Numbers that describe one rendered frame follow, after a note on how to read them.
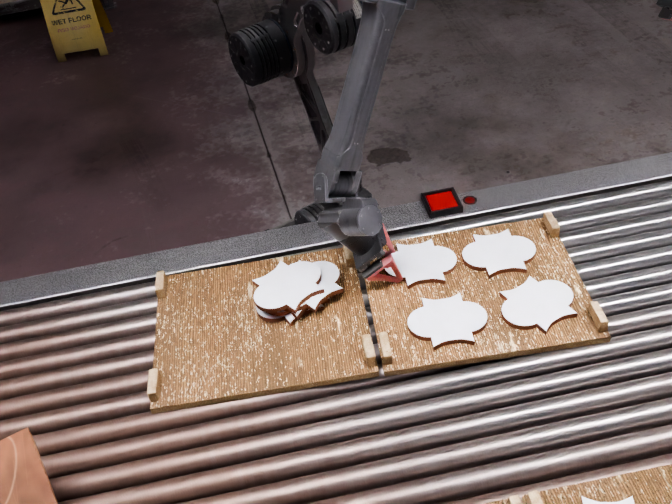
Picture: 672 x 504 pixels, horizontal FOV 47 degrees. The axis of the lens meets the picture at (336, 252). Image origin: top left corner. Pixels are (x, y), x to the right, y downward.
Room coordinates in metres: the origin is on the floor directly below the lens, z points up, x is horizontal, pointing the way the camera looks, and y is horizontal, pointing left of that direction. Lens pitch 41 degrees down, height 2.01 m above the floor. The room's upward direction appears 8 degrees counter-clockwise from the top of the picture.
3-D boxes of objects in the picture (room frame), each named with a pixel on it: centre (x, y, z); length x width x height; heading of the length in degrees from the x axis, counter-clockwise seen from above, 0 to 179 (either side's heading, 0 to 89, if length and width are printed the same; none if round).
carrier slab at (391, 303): (1.08, -0.26, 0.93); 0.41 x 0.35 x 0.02; 91
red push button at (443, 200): (1.37, -0.25, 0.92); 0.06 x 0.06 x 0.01; 5
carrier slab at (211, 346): (1.07, 0.16, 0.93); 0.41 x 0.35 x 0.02; 92
